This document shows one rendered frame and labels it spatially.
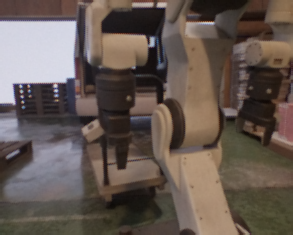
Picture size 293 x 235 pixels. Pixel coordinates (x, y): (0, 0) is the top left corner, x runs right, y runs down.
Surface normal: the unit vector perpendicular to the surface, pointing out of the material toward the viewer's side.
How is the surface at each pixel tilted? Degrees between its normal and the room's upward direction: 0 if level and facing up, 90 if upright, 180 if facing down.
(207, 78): 100
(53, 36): 90
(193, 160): 60
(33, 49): 90
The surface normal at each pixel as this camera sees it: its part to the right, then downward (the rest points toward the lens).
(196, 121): 0.35, 0.07
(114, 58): 0.35, 0.33
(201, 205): 0.29, -0.37
